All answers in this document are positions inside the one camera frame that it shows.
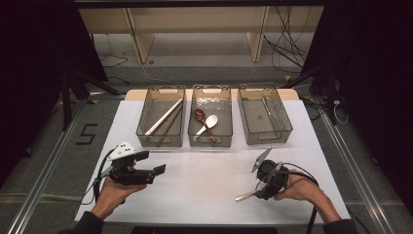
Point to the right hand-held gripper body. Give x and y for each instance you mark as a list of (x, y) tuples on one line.
[(272, 175)]

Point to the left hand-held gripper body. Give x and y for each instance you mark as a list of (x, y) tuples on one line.
[(125, 151)]

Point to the clear grey plastic bin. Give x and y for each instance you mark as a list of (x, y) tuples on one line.
[(224, 107), (147, 110), (256, 120)]

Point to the red-brown wooden spoon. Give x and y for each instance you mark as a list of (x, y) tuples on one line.
[(199, 114)]

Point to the white ceramic spoon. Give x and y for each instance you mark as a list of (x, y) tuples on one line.
[(211, 121)]

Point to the person's right hand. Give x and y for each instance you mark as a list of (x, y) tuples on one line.
[(302, 190)]

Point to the person's left hand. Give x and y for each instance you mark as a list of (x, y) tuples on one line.
[(112, 198)]

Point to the white table sheet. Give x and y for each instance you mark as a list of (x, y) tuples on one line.
[(201, 188)]

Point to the black metal stand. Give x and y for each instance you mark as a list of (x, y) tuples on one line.
[(66, 104), (330, 97)]

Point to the black curtain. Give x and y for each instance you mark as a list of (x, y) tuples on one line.
[(32, 81), (380, 81)]

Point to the beige wooden desk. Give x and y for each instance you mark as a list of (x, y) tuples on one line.
[(195, 19)]

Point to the aluminium floor rail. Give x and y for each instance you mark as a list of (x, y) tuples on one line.
[(42, 182), (357, 172)]

